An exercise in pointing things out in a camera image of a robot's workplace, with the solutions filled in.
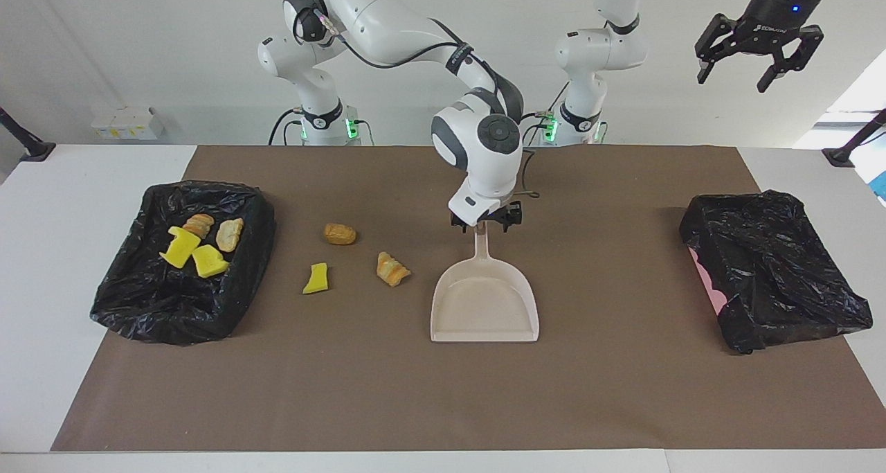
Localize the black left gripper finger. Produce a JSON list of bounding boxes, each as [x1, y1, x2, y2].
[[695, 14, 745, 84], [757, 24, 824, 93]]

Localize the beige plastic dustpan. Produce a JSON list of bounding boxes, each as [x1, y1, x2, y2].
[[430, 222, 540, 343]]

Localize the small yellow sponge piece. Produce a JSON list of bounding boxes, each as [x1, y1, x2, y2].
[[302, 262, 331, 295]]

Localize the pale striped foam roll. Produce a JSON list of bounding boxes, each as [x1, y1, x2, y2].
[[215, 217, 245, 253]]

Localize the yellow wedge sponge piece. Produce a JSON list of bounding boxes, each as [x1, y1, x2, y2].
[[191, 244, 230, 278]]

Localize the yellow notched sponge piece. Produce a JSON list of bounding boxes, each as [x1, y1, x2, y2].
[[159, 226, 202, 269]]

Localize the pink plastic bin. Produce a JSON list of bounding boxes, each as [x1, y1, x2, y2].
[[692, 248, 727, 314]]

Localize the brown paper table mat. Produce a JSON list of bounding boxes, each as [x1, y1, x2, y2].
[[51, 145, 886, 453]]

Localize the black garbage bag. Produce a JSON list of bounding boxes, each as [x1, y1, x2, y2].
[[679, 190, 874, 355], [89, 179, 277, 346]]

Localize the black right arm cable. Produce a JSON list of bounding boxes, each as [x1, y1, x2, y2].
[[294, 6, 542, 200]]

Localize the black camera stand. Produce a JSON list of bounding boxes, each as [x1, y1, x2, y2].
[[0, 106, 57, 163], [822, 108, 886, 168]]

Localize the black base power cable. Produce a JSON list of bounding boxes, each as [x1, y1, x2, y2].
[[269, 108, 305, 146]]

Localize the white wall socket box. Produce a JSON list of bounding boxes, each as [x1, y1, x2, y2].
[[90, 106, 165, 141]]

